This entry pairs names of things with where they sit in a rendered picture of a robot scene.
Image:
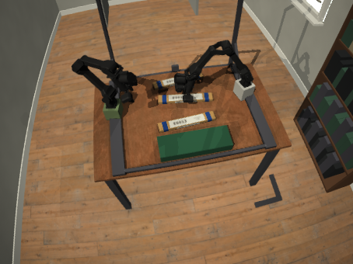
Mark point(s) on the white welding electrode pack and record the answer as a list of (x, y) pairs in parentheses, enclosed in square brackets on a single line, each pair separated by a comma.
[(178, 98), (186, 121)]

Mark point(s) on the tan cardboard box with white label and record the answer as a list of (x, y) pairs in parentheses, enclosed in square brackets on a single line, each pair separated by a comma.
[(168, 82)]

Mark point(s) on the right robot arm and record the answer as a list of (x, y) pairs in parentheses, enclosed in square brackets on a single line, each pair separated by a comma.
[(108, 67)]

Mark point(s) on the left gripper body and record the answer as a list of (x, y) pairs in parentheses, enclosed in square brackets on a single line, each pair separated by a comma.
[(188, 90)]

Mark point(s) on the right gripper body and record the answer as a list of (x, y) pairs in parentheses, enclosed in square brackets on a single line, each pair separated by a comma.
[(127, 96)]

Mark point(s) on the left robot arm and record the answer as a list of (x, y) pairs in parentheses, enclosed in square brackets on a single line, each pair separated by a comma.
[(196, 68)]

